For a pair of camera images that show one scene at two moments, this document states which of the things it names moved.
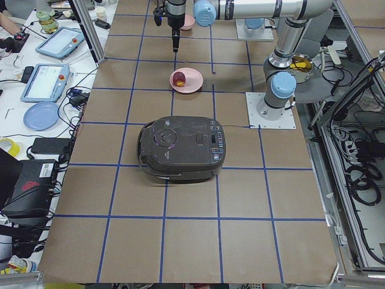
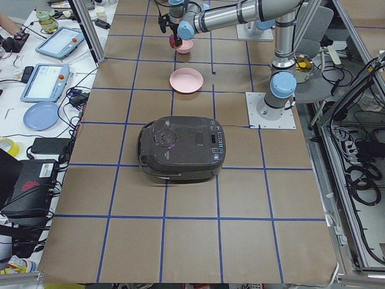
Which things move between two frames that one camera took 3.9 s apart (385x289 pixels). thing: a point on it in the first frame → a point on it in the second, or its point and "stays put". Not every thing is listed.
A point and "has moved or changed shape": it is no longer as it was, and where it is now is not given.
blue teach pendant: [46, 83] stays put
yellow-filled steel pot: [302, 65] stays put
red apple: [178, 79] has moved or changed shape
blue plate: [41, 116] stays put
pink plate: [194, 80] stays put
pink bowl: [189, 21] has moved or changed shape
